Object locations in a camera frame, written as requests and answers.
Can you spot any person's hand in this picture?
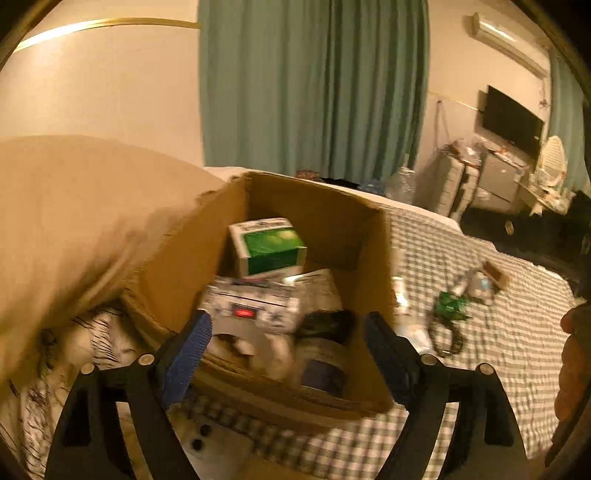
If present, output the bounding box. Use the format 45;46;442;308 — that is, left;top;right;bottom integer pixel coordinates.
555;303;590;421

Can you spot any green snack packet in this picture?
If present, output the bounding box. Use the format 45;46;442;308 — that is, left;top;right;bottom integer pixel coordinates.
434;291;469;321

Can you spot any green white checkered cloth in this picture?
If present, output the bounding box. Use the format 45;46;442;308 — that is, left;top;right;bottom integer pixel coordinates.
174;209;578;480

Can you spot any small brown cardboard box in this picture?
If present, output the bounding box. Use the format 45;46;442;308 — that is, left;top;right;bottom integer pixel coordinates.
482;260;509;290

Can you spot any clear floss pick jar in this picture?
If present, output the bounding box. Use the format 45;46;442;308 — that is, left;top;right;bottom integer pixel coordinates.
294;310;356;397

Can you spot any printed wet wipes pack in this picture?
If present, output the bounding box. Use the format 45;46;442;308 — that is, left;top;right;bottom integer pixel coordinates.
199;277;301;334

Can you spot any green white medicine box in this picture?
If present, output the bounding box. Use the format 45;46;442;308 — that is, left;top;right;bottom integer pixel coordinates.
228;217;308;279

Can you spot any grey mini fridge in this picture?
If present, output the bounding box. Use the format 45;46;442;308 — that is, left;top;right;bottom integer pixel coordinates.
471;153;523;213

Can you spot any large clear water bottle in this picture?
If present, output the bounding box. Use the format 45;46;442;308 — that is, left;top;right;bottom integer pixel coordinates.
385;166;416;205

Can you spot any white drawer cabinet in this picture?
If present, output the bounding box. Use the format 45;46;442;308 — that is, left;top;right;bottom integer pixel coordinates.
432;154;480;222

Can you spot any green curtain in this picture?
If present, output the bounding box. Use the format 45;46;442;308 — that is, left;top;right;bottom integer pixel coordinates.
198;1;430;183

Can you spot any black cable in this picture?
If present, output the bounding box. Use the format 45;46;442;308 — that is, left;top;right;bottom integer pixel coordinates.
427;308;465;358

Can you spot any black wall television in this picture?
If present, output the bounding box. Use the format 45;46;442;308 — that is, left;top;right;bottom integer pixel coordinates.
482;85;544;159

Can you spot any white wall air conditioner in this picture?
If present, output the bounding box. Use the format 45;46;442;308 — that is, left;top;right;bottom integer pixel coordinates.
472;12;550;79

